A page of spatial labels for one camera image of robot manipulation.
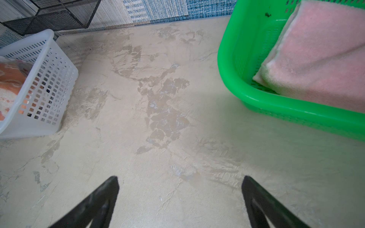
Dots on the white plastic laundry basket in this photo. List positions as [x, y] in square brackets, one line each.
[42, 100]

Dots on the orange patterned towel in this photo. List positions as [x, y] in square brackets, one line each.
[14, 73]

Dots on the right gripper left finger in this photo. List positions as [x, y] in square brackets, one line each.
[96, 210]

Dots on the black wire mesh shelf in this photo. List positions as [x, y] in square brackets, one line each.
[56, 15]

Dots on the green plastic basket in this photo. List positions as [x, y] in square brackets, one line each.
[251, 33]

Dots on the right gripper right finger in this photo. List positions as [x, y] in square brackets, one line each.
[261, 206]

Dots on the pink towel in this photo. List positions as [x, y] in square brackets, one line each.
[319, 56]

